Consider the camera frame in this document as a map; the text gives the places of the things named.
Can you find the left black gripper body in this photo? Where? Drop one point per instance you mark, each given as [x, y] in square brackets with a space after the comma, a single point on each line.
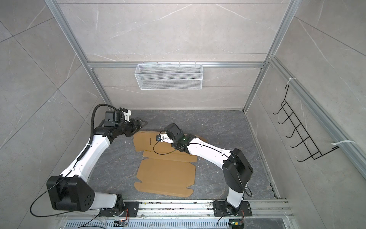
[129, 129]

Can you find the brown cardboard box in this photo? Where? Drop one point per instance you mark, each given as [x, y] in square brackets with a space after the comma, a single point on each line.
[162, 172]

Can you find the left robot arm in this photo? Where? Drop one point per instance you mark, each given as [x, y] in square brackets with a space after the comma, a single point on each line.
[70, 191]

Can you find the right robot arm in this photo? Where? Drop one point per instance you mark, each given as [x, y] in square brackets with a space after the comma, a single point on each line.
[233, 163]

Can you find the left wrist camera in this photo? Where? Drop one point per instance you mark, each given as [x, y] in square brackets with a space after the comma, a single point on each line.
[125, 113]

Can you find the white wire mesh basket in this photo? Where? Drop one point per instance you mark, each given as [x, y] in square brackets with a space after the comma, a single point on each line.
[169, 76]

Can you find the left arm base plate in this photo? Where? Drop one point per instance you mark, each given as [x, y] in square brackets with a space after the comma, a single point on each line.
[124, 209]

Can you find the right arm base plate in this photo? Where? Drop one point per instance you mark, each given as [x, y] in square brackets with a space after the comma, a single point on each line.
[222, 208]

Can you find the aluminium mounting rail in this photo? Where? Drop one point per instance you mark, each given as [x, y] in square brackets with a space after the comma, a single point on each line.
[207, 209]

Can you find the black wire hook rack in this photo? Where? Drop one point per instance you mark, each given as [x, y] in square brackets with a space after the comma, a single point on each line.
[312, 150]

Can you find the white cable tie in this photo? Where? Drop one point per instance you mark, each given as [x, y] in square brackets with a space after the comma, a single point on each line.
[342, 142]

